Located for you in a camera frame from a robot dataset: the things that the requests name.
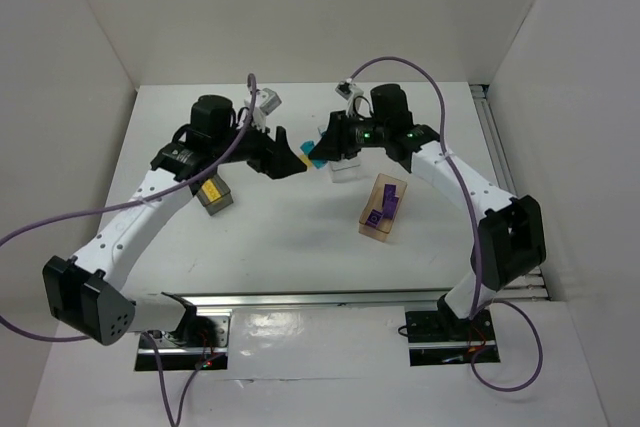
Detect yellow curved lego piece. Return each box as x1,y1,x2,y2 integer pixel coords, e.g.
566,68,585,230
299,154,314,168

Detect teal lego brick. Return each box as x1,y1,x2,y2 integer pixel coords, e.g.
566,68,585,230
298,136,329,171

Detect purple rounded printed lego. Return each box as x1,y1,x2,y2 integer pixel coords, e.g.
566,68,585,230
383,184,396,199

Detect yellow lego pieces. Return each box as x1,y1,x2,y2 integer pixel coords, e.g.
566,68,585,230
198,179,224,205

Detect purple lego brick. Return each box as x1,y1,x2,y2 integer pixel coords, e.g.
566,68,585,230
382,195,400,219

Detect purple curved lego piece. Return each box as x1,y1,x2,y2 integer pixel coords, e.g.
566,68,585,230
365,209,384,228

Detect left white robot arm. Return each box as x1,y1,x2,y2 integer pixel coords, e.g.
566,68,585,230
43,89,306,346

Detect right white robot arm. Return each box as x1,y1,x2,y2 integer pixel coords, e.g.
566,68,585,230
309,80,546,319

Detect clear plastic container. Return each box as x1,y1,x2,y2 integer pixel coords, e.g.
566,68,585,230
313,125,361,183

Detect grey translucent container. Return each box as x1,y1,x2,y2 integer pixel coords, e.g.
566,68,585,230
196,174,234,216

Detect amber translucent container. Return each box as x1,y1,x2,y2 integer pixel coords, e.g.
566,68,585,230
358,173,407,242

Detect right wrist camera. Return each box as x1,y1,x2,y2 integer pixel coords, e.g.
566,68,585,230
335,78,368,117

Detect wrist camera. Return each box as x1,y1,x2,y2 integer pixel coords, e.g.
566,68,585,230
335,78,368,117
251,88,281,133

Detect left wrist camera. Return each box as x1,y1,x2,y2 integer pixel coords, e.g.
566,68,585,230
251,88,281,133

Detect aluminium rail front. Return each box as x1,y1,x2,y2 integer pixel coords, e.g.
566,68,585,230
159,289,445,308

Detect aluminium rail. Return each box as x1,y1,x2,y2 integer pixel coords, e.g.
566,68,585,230
470,85,547,290
159,289,445,308

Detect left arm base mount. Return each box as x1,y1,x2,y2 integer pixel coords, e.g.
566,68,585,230
134,309,231,372

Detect aluminium rail right side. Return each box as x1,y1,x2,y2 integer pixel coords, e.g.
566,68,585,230
470,85,547,290

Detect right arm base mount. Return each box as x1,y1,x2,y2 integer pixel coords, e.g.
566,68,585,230
397,310,500,367

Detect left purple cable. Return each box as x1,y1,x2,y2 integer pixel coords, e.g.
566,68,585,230
0,72,261,427

